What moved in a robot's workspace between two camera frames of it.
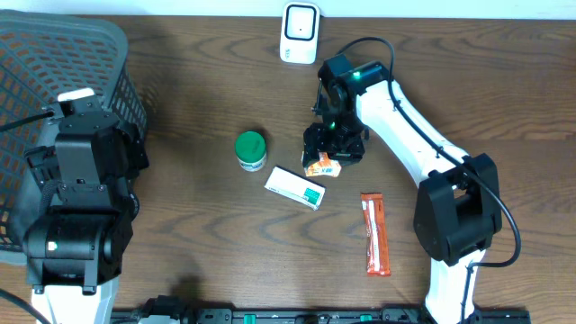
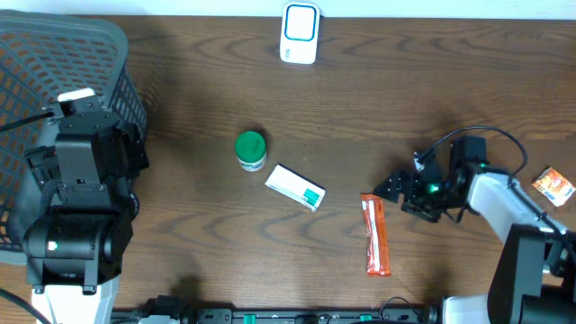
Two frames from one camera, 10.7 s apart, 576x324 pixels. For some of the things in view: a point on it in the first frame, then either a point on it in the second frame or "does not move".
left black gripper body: x=122 y=150 does not move
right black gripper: x=316 y=141 → x=415 y=180
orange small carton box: x=324 y=166 → x=554 y=186
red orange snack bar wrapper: x=376 y=236 does not move
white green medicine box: x=295 y=187 does not move
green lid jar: x=250 y=150 does not move
